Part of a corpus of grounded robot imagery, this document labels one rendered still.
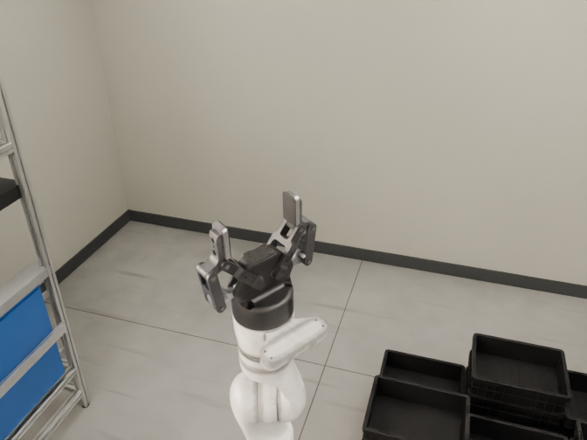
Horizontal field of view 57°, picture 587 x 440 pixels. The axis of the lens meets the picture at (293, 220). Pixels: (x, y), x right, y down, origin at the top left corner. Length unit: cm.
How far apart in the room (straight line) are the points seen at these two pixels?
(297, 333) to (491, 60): 301
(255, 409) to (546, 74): 306
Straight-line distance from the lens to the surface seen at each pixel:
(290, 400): 75
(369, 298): 383
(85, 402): 327
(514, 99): 360
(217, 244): 56
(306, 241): 64
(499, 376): 276
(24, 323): 270
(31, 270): 272
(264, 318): 63
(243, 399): 77
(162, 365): 342
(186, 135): 421
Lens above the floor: 237
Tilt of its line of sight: 31 degrees down
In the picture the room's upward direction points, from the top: straight up
